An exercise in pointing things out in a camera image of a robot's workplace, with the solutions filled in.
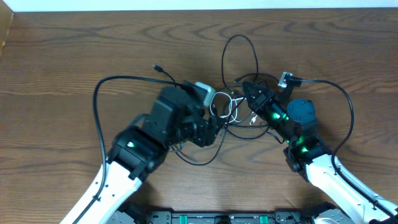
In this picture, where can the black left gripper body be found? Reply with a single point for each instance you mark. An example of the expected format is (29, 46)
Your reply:
(211, 130)

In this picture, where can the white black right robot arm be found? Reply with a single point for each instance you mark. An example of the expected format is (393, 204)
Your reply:
(309, 156)

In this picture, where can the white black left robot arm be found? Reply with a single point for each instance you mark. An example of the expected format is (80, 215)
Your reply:
(177, 116)

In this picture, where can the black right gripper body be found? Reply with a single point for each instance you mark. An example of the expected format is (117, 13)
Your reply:
(267, 104)

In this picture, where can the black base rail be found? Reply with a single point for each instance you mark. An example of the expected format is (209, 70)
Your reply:
(284, 217)

